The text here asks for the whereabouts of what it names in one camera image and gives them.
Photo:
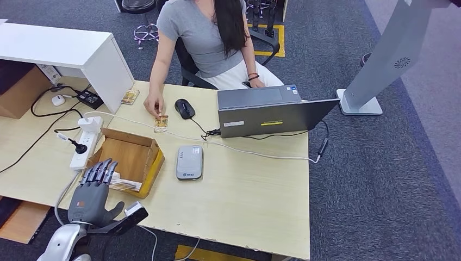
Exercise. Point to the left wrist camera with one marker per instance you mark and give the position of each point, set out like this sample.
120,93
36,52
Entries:
135,209

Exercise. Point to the silver kiosk stand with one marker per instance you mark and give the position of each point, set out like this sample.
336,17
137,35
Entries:
387,54

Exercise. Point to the small white mouse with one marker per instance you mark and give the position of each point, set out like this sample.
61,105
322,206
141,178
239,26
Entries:
58,100

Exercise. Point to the white printed label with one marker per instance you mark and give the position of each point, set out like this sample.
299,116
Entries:
49,73

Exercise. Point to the person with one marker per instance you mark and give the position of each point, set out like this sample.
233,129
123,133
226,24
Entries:
201,39

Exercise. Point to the white card holder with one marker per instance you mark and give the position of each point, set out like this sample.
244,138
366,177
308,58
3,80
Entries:
124,181

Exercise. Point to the black office chair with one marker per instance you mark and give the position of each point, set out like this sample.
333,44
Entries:
191,72

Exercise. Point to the grey laptop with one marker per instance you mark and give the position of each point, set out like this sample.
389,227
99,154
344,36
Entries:
272,119

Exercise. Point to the white power strip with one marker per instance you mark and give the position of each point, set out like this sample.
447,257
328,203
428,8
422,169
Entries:
83,151

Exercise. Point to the patterned room key card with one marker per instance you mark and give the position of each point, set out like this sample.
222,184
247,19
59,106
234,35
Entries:
122,186

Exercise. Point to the closed brown cardboard box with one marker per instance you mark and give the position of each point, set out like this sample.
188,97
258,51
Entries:
20,99

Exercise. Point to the white counter shelf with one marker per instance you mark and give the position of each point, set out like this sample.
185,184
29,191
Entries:
54,45

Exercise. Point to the person's left hand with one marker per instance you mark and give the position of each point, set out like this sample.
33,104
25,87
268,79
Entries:
256,83

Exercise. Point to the black round floor object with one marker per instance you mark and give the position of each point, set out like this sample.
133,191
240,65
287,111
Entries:
363,60

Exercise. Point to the yellow floor tape square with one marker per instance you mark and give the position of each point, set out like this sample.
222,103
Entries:
279,39

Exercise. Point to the black power brick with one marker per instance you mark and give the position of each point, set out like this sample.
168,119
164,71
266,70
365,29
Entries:
90,99

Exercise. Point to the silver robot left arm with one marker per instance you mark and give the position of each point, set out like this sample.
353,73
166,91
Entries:
63,241

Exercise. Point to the black computer mouse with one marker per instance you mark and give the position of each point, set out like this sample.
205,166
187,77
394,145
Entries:
184,108

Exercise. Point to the chrome stool base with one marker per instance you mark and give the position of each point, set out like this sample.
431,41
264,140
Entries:
146,34

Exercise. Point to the black power plug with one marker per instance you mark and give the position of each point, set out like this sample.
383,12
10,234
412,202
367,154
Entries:
80,148

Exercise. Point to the black machine legs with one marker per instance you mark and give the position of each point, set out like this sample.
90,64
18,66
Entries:
270,14

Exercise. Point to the white charger block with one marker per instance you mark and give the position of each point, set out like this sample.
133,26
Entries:
90,124

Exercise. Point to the open cardboard box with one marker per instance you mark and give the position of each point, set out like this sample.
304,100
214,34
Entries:
126,155

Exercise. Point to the person's right hand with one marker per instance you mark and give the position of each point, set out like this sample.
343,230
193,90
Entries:
154,104

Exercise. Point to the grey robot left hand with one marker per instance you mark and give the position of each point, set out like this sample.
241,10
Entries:
90,201

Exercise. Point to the person's right forearm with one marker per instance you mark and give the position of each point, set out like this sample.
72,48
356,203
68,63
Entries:
156,81

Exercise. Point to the brown board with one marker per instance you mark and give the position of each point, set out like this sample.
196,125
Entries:
23,221

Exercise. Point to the black stool seat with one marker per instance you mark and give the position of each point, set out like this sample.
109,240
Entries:
138,4

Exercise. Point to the grey card reader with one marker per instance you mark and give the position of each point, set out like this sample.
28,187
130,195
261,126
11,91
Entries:
189,162

